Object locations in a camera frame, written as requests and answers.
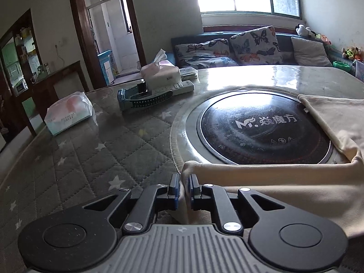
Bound cream knit garment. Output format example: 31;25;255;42
181;94;363;238

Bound round black induction cooktop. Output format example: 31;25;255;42
196;90;333;164

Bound white power strip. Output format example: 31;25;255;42
152;80;194;96

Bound pink tissue box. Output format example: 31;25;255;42
141;49;181;91

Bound soft tissue pack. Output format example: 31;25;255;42
44;91;93;136

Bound small green packet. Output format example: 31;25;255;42
179;67;198;81

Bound left butterfly pillow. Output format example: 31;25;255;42
174;38;238;70

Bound butterfly pillow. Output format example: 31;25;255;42
174;38;238;70
229;26;283;65

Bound blue children's cabinet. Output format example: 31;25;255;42
97;50;115;86

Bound right butterfly pillow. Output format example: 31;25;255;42
229;26;283;65

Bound dark wooden display cabinet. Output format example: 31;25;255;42
1;10;89;144

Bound blue sofa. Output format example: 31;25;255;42
171;26;363;81

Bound grey cushion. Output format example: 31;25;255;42
291;37;333;67

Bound green bowl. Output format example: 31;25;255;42
333;61;353;73

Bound panda plush toy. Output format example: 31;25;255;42
295;24;316;39

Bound clear plastic storage box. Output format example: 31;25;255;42
353;60;364;82

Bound colourful plush toys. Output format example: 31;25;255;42
342;46;363;62

